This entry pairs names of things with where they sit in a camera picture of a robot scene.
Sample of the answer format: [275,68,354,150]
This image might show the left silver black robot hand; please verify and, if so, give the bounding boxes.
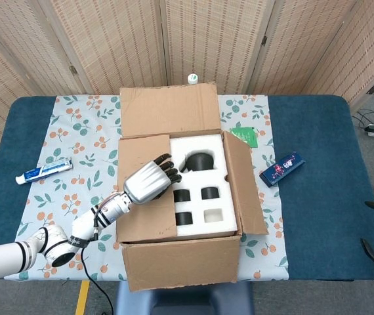
[122,152,183,204]

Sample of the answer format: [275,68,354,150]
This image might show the red-topped cardboard box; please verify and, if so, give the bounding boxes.
[115,81,270,293]

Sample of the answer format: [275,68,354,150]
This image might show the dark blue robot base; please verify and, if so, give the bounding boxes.
[114,281,255,315]

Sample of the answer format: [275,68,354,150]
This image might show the black cup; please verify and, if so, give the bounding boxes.
[201,186,220,200]
[175,211,194,226]
[173,189,191,203]

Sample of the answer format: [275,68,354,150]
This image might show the black teapot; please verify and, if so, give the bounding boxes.
[177,151,216,172]

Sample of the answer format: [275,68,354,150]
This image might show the white foam insert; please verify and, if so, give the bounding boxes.
[168,131,239,238]

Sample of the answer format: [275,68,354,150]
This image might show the floral print tablecloth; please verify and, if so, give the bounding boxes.
[3,94,289,282]

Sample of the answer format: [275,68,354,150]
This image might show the blue white toothpaste tube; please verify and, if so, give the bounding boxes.
[15,157,73,185]

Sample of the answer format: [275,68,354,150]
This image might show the green sachet packet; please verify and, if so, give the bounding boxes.
[229,127,259,148]

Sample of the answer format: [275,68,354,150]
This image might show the dark blue small carton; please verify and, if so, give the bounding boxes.
[259,151,306,188]

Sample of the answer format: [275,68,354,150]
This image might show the bamboo folding screen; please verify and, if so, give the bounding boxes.
[0,0,374,161]

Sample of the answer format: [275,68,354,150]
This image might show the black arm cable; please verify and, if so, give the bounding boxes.
[81,226,114,315]

